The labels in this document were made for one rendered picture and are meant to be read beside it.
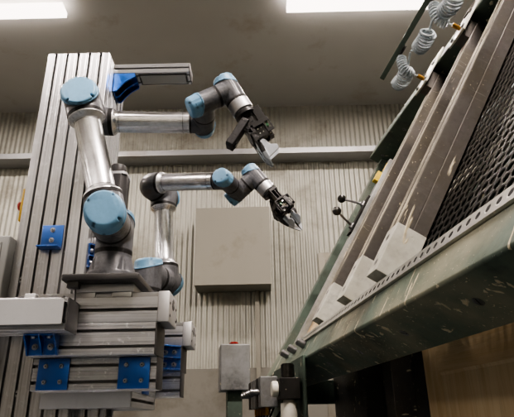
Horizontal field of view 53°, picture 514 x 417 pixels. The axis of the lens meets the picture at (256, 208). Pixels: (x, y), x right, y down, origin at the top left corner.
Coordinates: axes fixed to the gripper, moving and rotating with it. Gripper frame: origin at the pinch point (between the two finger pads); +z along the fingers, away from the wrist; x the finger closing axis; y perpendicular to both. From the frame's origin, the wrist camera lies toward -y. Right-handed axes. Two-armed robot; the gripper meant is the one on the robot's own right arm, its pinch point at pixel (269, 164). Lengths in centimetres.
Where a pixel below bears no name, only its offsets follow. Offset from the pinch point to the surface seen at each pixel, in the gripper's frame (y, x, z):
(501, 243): 0, -96, 57
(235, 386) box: -47, 60, 53
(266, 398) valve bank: -37, 14, 61
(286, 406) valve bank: -32, 1, 65
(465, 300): -2, -81, 61
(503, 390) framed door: 5, -51, 80
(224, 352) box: -45, 61, 39
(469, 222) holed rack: 4, -84, 52
